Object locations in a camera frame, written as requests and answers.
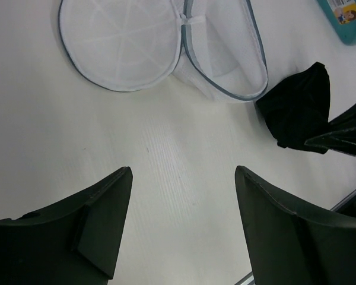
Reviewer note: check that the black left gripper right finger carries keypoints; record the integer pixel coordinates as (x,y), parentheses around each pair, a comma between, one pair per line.
(292,241)

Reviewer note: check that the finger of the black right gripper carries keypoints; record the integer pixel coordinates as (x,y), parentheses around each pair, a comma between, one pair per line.
(345,120)
(342,140)

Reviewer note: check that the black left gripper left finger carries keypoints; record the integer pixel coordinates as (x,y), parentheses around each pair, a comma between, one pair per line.
(73,241)

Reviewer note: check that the black bra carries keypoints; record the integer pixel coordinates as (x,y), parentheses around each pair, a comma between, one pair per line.
(297,108)

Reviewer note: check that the blue-trimmed white mesh laundry bag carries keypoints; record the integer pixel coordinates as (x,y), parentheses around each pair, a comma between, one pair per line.
(128,46)

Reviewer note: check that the teal plastic tray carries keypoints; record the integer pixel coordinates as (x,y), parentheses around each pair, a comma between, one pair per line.
(342,16)

